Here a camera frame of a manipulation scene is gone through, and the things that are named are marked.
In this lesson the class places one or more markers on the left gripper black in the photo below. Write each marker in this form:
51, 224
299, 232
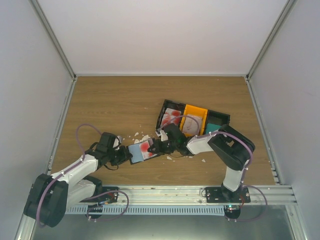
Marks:
124, 157

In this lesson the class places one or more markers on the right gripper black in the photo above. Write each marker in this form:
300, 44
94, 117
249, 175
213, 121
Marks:
158, 150

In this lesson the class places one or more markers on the black card holder wallet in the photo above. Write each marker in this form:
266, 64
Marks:
140, 153

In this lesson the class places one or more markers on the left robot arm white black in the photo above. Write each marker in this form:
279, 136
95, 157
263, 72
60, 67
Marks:
51, 195

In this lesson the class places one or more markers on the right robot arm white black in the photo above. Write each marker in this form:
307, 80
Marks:
234, 149

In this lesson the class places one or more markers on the stack of red white cards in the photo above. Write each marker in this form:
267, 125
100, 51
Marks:
170, 114

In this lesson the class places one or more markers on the black bin with cards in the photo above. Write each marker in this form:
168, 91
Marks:
169, 104

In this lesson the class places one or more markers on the yellow bin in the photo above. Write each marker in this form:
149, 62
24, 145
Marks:
194, 110

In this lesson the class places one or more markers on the teal object in bin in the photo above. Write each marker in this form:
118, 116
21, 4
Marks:
211, 127

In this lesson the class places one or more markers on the black bin with teal item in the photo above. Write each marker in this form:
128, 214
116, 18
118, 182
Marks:
217, 118

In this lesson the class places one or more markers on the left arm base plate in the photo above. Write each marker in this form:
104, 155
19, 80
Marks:
109, 198

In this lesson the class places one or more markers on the aluminium rail front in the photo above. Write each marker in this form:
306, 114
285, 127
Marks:
193, 195

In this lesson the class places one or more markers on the slotted cable duct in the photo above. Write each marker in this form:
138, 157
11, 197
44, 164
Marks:
197, 210

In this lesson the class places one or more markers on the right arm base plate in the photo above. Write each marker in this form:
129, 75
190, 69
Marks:
221, 195

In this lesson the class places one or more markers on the left frame post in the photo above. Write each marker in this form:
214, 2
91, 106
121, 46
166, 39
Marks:
52, 36

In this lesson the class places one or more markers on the frame post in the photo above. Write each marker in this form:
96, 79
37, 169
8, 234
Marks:
286, 10
52, 36

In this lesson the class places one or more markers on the right frame post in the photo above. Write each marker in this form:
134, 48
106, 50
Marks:
286, 10

